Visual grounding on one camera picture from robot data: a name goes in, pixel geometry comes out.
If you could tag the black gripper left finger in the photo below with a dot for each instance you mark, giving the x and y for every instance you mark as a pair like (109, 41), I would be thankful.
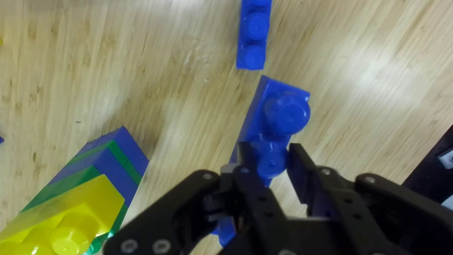
(255, 207)

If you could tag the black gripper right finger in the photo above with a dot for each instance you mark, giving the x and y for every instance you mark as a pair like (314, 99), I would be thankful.
(376, 216)

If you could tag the thin green toy block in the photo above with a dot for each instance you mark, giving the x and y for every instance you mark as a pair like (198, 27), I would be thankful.
(125, 161)

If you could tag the blue square toy block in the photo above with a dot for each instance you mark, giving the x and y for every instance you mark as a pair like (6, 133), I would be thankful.
(115, 177)
(132, 143)

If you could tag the yellow three-stud toy block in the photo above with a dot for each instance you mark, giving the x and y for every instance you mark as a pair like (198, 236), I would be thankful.
(57, 226)

